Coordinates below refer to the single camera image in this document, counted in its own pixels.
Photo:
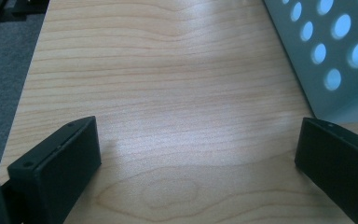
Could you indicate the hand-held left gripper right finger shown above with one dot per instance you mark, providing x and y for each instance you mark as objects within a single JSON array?
[{"x": 338, "y": 165}]

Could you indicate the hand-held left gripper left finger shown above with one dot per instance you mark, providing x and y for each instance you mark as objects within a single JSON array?
[{"x": 56, "y": 168}]

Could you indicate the blue plastic basket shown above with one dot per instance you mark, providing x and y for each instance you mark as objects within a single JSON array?
[{"x": 329, "y": 37}]

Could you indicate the black metal stand base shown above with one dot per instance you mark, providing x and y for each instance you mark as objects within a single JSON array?
[{"x": 0, "y": 9}]

